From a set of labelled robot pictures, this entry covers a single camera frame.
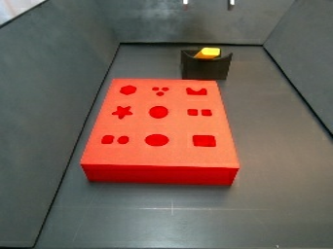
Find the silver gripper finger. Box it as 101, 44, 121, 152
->
182, 0, 189, 10
228, 0, 236, 11

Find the yellow square-circle peg object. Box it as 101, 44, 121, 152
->
194, 48, 221, 59

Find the black curved regrasp stand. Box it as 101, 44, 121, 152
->
181, 50, 233, 80

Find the red shape fixture block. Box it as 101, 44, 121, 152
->
81, 79, 240, 186

